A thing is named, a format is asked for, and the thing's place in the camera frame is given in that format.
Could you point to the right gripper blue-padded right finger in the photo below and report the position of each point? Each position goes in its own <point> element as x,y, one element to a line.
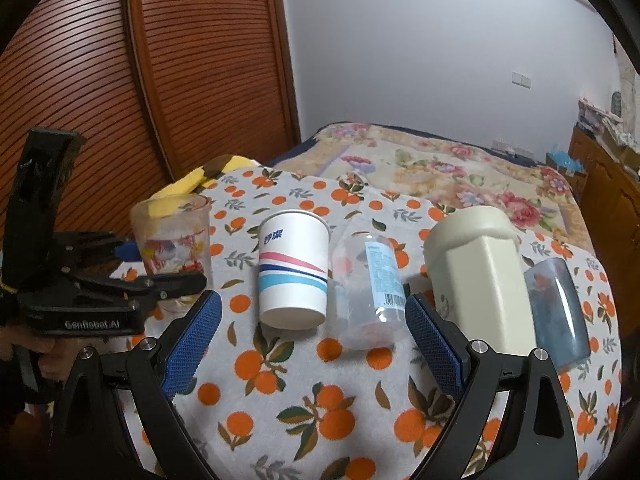
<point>535,439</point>

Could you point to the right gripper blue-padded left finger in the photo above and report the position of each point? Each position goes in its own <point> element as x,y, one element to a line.
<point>95,442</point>

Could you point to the floral clear glass cup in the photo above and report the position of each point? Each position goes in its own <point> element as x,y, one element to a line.
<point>172,234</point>

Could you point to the blue translucent cup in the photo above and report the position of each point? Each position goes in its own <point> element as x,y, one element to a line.
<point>560,327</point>

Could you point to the clear plastic cup with label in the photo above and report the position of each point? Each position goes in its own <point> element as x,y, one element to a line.
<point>368,294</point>

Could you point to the striped white paper cup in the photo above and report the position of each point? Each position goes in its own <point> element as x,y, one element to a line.
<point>293,270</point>

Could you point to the left hand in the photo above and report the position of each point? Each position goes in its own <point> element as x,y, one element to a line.
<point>57,356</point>

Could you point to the cream thermos mug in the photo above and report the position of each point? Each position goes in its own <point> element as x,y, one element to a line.
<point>473,263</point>

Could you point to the yellow plush toy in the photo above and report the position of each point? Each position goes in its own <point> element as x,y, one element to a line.
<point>200,179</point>

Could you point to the orange-print white blanket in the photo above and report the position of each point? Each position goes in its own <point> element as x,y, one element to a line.
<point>266,404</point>

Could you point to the brown louvered wardrobe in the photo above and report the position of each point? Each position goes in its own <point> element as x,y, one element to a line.
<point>156,87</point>

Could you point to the wooden sideboard cabinet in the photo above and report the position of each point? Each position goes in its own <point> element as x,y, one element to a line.
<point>609,202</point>

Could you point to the blue plastic bag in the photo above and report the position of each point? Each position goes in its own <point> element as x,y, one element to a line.
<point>563,163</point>

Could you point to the floral quilt bedspread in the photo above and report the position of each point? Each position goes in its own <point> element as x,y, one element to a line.
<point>450,174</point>

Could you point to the white wall switch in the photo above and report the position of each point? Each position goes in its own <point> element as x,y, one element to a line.
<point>521,80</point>

